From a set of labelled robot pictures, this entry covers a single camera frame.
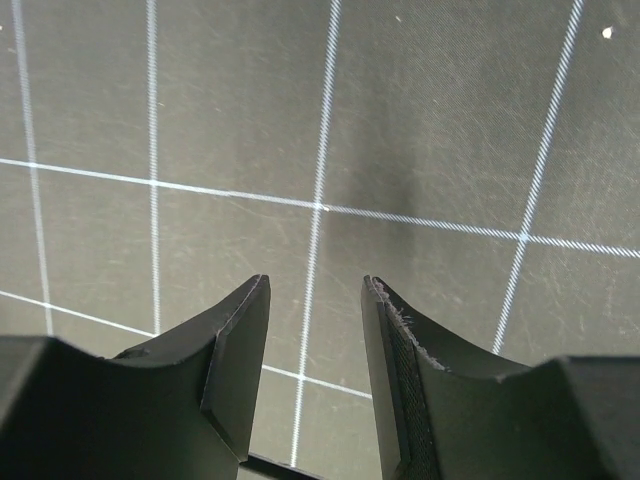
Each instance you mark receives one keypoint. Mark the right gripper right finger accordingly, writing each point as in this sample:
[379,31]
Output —
[447,409]

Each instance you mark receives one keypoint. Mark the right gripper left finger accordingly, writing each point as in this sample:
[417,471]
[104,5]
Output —
[177,406]

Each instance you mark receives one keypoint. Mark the black grid mat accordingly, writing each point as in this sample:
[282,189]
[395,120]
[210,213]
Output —
[481,157]

